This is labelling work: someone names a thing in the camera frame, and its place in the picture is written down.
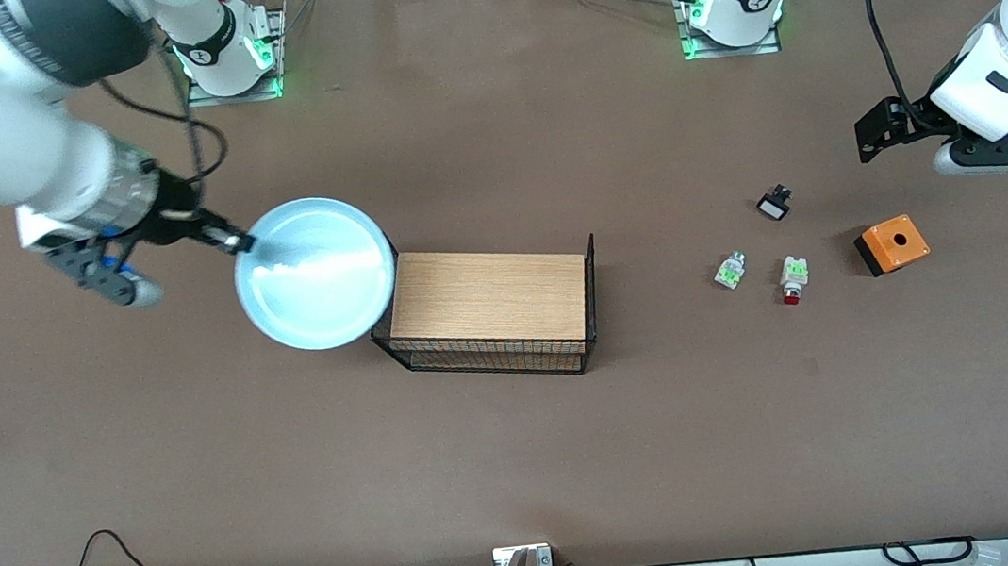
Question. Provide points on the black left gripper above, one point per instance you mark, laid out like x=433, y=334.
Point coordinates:
x=915, y=120

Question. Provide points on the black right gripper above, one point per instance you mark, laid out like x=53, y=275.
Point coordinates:
x=173, y=215

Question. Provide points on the light blue round plate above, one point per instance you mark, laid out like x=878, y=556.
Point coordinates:
x=315, y=286

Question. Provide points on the red push button switch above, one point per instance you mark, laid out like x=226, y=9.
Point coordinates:
x=793, y=274

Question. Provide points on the black white push button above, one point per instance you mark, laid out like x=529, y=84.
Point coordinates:
x=773, y=207

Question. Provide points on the green white contact block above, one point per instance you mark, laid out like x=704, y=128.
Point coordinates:
x=730, y=271

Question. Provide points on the orange button enclosure box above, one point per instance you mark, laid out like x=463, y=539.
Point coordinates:
x=896, y=243

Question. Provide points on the black right camera mount bracket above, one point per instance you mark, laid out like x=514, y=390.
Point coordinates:
x=90, y=268

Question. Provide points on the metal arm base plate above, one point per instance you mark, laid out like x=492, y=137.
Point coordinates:
x=277, y=24
x=729, y=52

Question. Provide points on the white metal bracket plate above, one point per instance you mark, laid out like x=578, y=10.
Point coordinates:
x=505, y=560

